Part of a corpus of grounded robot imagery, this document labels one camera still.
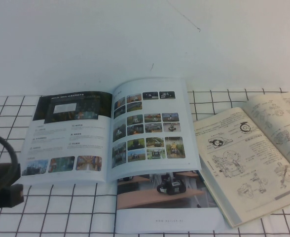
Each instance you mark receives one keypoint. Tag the glossy product brochure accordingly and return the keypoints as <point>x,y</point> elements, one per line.
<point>85,138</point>

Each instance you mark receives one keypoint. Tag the yellowed technical diagram book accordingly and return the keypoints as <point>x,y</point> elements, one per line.
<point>246,158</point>

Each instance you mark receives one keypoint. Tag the brochure with robot photo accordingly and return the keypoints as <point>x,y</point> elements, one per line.
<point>164,209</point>

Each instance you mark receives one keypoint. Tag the white black-grid tablecloth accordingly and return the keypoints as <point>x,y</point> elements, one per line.
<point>61,209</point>

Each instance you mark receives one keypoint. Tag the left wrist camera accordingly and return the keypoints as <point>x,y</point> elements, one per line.
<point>16,195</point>

